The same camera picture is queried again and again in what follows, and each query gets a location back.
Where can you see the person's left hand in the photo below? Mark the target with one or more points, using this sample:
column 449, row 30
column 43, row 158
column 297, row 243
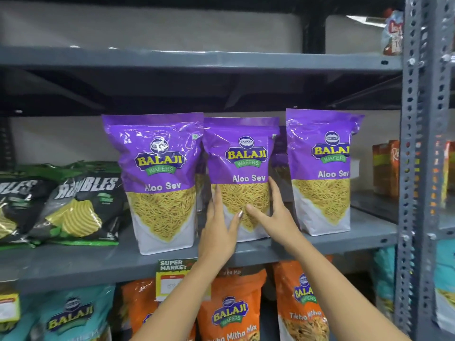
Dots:
column 216, row 237

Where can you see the person's right hand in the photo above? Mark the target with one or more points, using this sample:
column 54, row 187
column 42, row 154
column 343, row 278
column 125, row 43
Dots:
column 282, row 225

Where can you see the person's left thumb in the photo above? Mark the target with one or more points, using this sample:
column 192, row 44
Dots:
column 236, row 224

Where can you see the person's right thumb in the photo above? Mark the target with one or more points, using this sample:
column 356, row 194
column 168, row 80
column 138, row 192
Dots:
column 257, row 215

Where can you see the purple snack packet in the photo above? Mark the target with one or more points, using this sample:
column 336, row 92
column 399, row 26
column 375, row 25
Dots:
column 241, row 156
column 156, row 166
column 323, row 163
column 281, row 163

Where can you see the person's left forearm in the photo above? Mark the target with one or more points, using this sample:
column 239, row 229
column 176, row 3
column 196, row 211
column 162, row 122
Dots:
column 177, row 301

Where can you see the person's right forearm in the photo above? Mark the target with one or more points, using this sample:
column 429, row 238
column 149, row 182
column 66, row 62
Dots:
column 337, row 291

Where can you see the yellow green price label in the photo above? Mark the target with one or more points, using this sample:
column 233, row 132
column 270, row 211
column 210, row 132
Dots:
column 172, row 276

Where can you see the orange snack packet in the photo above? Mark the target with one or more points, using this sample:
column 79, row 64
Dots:
column 233, row 308
column 302, row 305
column 142, row 305

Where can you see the orange carton box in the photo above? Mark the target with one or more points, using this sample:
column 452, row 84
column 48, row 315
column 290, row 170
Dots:
column 379, row 166
column 394, row 170
column 448, row 173

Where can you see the grey metal shelf rack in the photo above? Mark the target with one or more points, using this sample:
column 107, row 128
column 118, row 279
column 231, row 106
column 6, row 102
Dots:
column 106, row 259
column 448, row 223

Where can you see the teal snack packet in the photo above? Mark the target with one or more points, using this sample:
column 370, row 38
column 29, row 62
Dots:
column 446, row 280
column 78, row 316
column 16, row 332
column 385, row 280

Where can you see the black chips bag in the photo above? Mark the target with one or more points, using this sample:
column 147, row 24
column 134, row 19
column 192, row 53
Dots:
column 17, row 209
column 85, row 205

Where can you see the green chips bag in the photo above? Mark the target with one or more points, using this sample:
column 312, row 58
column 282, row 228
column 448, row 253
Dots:
column 71, row 167

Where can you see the red white snack bag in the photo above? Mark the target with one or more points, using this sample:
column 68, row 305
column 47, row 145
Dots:
column 392, row 33

